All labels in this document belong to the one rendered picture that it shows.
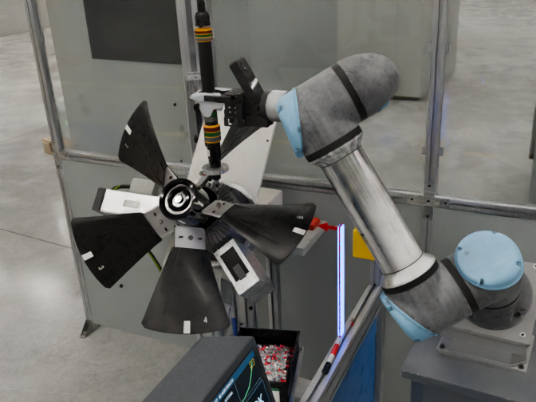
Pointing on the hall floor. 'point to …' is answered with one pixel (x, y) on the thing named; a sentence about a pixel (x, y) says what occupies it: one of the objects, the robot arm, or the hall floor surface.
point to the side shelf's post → (274, 296)
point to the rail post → (380, 353)
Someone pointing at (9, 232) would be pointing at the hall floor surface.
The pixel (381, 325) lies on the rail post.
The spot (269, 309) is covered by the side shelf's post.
